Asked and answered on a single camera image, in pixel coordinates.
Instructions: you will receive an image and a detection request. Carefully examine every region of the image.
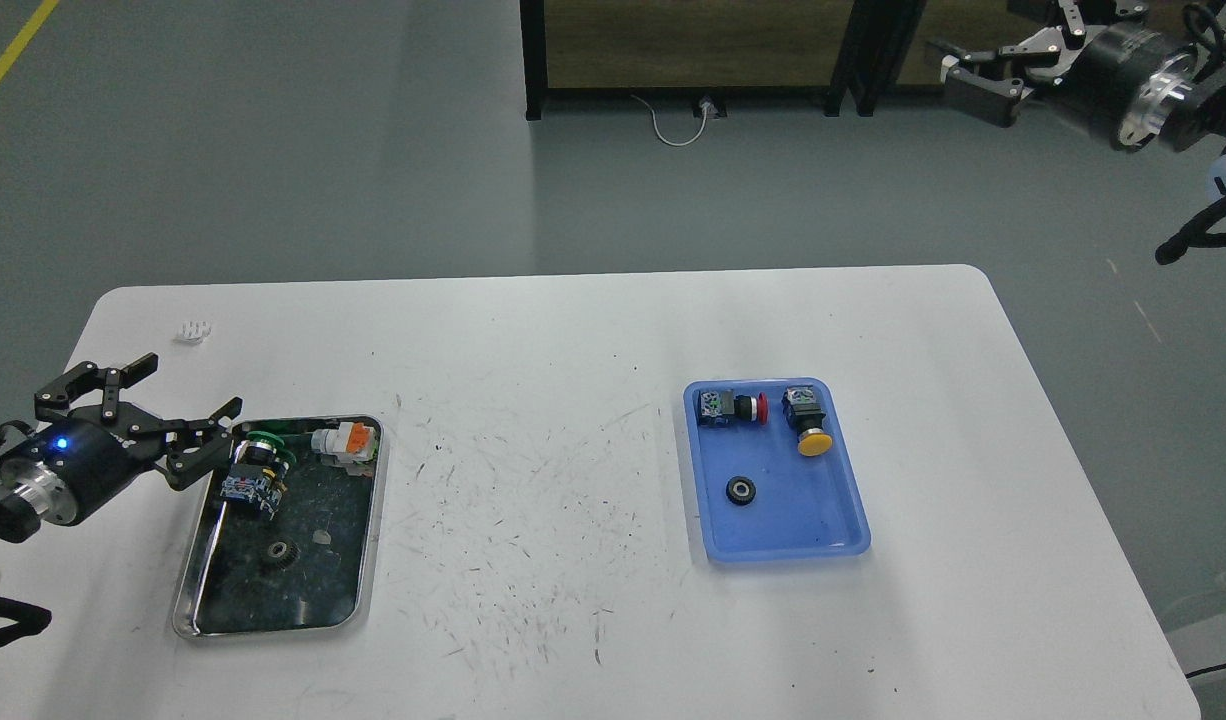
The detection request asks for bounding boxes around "wooden cabinet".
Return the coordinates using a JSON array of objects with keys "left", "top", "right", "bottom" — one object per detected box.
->
[
  {"left": 520, "top": 1, "right": 877, "bottom": 120},
  {"left": 848, "top": 1, "right": 1046, "bottom": 117}
]

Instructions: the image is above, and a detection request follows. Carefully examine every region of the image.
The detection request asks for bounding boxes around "wooden cabinet left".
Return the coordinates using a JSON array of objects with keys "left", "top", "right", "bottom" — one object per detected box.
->
[{"left": 520, "top": 1, "right": 877, "bottom": 120}]

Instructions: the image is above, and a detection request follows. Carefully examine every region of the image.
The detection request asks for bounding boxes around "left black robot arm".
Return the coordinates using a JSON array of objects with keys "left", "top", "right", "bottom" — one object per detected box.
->
[{"left": 0, "top": 354, "right": 243, "bottom": 648}]

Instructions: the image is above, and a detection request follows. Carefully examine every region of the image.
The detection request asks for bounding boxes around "black gear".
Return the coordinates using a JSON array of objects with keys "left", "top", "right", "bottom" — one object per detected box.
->
[
  {"left": 260, "top": 538, "right": 299, "bottom": 569},
  {"left": 725, "top": 477, "right": 758, "bottom": 507}
]

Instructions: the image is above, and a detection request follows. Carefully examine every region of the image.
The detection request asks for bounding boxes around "wooden cabinet right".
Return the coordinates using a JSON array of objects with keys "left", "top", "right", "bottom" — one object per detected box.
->
[{"left": 848, "top": 1, "right": 1046, "bottom": 117}]

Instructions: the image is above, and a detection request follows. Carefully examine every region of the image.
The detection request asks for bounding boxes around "white cable on floor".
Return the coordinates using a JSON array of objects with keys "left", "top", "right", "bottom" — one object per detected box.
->
[{"left": 631, "top": 94, "right": 726, "bottom": 148}]

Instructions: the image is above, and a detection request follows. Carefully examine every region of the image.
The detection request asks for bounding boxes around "small white plastic clip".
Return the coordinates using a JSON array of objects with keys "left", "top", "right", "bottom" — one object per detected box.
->
[{"left": 173, "top": 320, "right": 215, "bottom": 346}]

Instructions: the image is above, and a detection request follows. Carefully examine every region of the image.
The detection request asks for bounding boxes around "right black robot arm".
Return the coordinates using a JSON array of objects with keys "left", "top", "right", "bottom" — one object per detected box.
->
[{"left": 924, "top": 1, "right": 1226, "bottom": 266}]

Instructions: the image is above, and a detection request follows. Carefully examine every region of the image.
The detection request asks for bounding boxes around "silver metal tray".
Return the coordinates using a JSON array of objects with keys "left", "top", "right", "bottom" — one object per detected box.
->
[{"left": 170, "top": 415, "right": 385, "bottom": 641}]

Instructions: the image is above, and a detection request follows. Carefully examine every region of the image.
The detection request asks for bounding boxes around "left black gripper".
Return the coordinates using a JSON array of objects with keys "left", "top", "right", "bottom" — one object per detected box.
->
[{"left": 1, "top": 354, "right": 243, "bottom": 527}]

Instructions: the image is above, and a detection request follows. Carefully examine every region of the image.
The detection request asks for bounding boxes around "red push button switch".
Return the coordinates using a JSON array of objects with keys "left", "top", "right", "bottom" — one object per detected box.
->
[{"left": 695, "top": 389, "right": 769, "bottom": 427}]

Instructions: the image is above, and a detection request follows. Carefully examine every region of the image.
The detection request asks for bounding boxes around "green push button switch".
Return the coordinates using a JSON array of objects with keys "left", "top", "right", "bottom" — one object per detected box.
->
[{"left": 217, "top": 431, "right": 295, "bottom": 521}]

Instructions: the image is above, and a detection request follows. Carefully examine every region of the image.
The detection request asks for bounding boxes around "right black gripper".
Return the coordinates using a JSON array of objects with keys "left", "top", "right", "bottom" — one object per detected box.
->
[{"left": 924, "top": 1, "right": 1208, "bottom": 152}]

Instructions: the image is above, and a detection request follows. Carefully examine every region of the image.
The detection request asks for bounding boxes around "yellow push button switch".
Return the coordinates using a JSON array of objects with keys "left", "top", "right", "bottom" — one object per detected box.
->
[{"left": 781, "top": 386, "right": 834, "bottom": 458}]

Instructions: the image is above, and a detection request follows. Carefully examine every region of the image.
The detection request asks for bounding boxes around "orange white switch module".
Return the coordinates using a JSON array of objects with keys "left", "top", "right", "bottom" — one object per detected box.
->
[{"left": 310, "top": 421, "right": 380, "bottom": 470}]

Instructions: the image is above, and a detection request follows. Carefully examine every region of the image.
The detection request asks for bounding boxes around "blue plastic tray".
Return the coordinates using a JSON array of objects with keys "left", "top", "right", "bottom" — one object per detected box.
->
[{"left": 683, "top": 377, "right": 872, "bottom": 562}]

